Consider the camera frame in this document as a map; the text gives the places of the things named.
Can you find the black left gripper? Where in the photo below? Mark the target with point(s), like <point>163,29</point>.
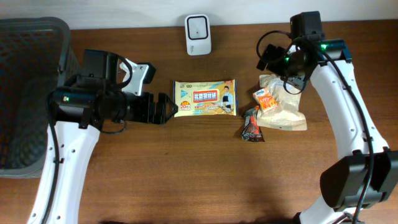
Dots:
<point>160,117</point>

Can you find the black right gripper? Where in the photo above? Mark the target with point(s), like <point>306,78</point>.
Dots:
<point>273,67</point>

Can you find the orange tissue pack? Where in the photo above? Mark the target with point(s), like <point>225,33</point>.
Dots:
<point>264,99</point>

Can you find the yellow wet wipes pack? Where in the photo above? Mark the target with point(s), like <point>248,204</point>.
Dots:
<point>205,98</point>

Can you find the beige grain bag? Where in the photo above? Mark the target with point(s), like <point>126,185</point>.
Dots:
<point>286,115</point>

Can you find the black red snack packet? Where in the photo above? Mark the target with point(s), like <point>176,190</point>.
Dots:
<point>251,131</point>

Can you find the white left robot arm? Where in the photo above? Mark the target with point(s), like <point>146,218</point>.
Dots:
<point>109,88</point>

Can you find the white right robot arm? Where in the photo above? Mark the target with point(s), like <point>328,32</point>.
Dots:
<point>366,171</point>

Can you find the white barcode scanner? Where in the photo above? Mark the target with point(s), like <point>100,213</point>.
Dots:
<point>198,35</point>

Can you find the grey plastic basket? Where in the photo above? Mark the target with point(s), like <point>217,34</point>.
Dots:
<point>36,57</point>

